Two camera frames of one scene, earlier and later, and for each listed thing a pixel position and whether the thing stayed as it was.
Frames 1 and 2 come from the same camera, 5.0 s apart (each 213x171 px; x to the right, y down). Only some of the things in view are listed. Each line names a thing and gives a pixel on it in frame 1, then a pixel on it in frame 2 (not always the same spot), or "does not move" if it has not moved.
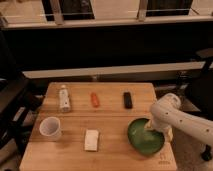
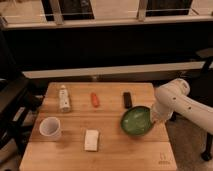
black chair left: (19, 102) does not move
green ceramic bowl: (143, 140) → (137, 120)
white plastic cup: (50, 127) does not move
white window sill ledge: (116, 70) does not move
